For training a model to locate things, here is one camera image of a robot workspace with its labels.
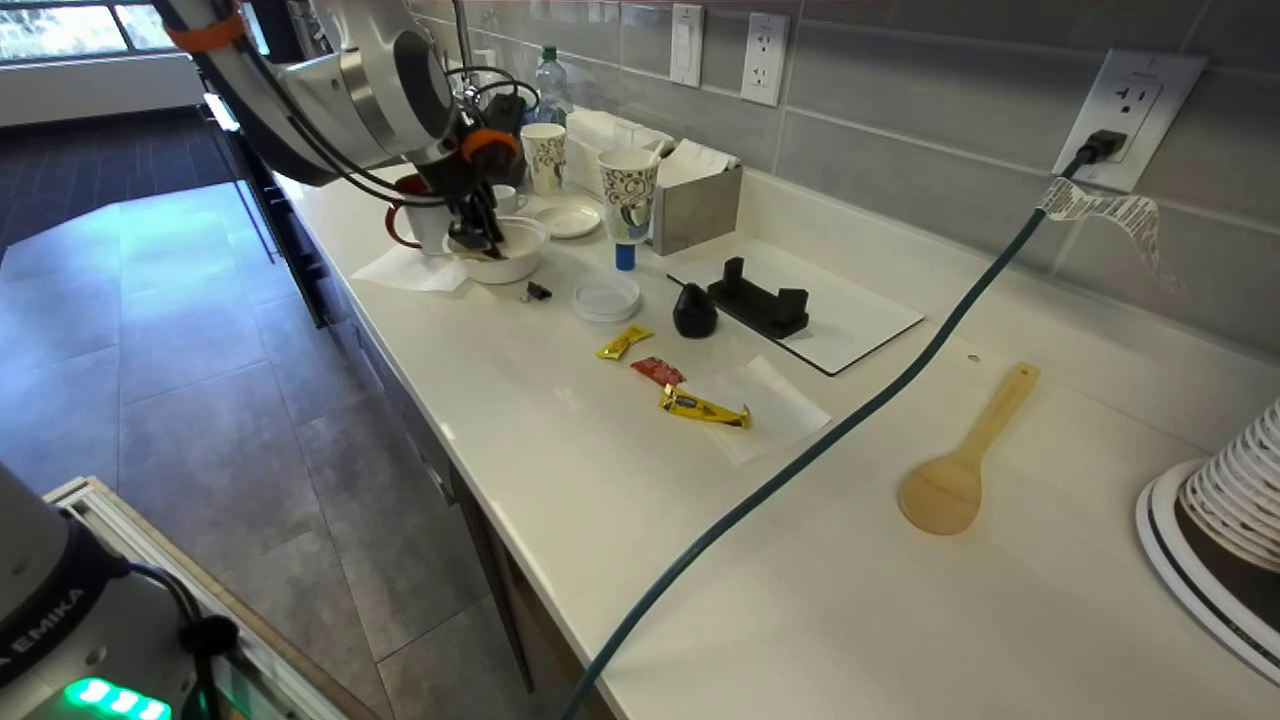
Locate black wrist camera orange bands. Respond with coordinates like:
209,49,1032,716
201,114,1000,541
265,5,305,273
453,126,522,172

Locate clear tape strip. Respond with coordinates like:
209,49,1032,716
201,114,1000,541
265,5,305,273
1045,181,1167,266

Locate green power cable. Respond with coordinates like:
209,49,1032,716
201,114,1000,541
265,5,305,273
557,205,1056,720

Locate black round gadget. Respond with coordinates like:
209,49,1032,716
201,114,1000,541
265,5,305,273
669,275,725,344

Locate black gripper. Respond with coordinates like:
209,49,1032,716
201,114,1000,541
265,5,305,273
453,149,513,266

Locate white flat plate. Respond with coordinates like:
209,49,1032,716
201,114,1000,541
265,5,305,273
521,194,609,245

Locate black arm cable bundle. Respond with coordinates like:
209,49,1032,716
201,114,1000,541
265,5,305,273
197,16,538,214

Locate black power plug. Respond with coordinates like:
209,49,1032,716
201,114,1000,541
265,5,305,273
1059,126,1132,181

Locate red sauce packet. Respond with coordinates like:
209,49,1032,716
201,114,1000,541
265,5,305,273
628,353,687,392

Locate metal faucet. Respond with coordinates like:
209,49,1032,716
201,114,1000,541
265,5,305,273
449,0,475,68

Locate long yellow sauce packet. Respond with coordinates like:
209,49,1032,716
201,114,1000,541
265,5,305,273
655,384,756,432

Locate small yellow sauce packet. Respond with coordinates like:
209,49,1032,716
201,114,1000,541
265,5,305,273
593,322,658,368

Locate black phone holder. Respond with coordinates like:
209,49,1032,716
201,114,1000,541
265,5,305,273
704,251,817,342

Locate white cart frame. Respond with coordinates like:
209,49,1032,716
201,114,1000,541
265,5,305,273
42,472,351,720

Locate clear water bottle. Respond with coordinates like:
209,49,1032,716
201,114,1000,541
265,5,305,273
530,41,576,127

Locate red and white mug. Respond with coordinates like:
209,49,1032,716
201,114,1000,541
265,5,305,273
379,172,460,261

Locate patterned paper cup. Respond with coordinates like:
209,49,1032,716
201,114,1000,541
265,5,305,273
596,146,665,248

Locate dark cabinet fronts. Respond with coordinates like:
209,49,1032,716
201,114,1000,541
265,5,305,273
217,118,615,720

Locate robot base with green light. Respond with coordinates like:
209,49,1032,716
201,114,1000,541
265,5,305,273
0,464,255,720

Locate wooden spoon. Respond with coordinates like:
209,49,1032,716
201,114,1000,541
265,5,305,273
891,360,1045,541

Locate white light switch plate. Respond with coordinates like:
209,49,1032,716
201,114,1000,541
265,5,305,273
665,0,708,94

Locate white board with black edge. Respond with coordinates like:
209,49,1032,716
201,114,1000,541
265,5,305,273
658,237,927,379

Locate stack of white plates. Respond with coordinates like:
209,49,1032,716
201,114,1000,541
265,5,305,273
1132,458,1280,690

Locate white wall outlet with plug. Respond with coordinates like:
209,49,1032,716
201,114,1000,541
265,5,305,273
1049,49,1211,196

